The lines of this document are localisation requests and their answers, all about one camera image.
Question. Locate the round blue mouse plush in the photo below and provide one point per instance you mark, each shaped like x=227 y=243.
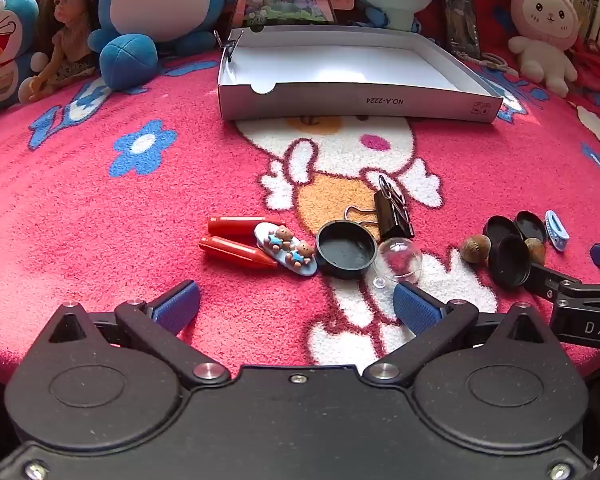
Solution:
x=155 y=5

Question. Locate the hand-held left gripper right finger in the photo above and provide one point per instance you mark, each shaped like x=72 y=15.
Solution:
x=414 y=310

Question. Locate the large black round cap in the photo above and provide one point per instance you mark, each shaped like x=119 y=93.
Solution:
x=345 y=250

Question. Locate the red crumpled bag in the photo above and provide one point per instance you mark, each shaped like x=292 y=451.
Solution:
x=595 y=65

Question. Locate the white cardboard box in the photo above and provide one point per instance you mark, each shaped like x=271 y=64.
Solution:
x=330 y=97

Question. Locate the black round lid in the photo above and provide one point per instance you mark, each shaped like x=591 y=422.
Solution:
x=509 y=262
x=531 y=224
x=501 y=229

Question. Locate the blue bear hair clip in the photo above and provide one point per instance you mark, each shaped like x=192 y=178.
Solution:
x=285 y=247

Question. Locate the blue robot cat plush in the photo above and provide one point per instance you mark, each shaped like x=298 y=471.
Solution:
x=5 y=45

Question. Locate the large black binder clip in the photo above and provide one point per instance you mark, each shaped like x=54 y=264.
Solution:
x=392 y=215

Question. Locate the brown haired doll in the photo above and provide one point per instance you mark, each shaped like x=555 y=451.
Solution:
x=65 y=25

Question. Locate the black smartphone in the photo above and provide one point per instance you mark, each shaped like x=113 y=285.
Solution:
x=461 y=20

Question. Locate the small black binder clip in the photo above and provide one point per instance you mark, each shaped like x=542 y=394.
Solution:
x=228 y=47

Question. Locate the pink bunny plush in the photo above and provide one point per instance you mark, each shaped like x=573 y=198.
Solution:
x=545 y=20

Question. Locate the light blue plastic clip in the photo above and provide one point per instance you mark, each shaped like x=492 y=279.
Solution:
x=556 y=230

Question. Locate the clear plastic dome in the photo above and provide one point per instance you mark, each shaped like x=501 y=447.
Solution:
x=399 y=262

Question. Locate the red printed blanket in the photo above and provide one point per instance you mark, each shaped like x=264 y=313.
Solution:
x=130 y=210

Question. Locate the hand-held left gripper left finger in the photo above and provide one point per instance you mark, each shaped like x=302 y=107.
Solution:
x=180 y=306

